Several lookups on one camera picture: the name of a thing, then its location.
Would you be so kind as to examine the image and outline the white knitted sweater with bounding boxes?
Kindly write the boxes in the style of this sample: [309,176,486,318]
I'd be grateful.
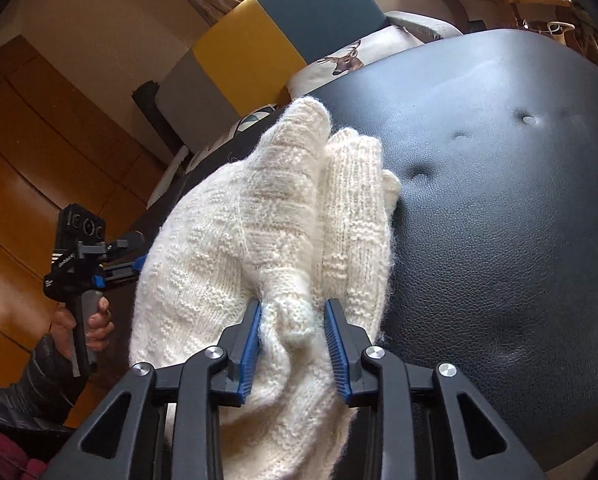
[128,97,401,479]

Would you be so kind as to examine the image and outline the person's left hand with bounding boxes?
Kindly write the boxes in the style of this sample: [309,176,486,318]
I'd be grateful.
[49,294,116,361]

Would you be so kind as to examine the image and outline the black puffer jacket sleeve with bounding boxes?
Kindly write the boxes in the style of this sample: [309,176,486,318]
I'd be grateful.
[0,334,86,432]

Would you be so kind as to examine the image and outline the black sofa leg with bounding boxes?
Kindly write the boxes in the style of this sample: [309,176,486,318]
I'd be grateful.
[132,80,184,155]

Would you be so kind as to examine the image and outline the black leather ottoman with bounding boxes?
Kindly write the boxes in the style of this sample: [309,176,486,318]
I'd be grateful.
[103,28,598,480]

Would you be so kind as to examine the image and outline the blue triangle pattern pillow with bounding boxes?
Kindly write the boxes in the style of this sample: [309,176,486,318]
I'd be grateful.
[233,104,277,134]

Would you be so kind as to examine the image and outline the grey yellow blue sofa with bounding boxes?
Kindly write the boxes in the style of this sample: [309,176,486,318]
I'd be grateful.
[146,0,463,212]

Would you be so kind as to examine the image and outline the white deer print pillow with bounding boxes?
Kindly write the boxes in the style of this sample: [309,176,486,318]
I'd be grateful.
[286,25,424,100]

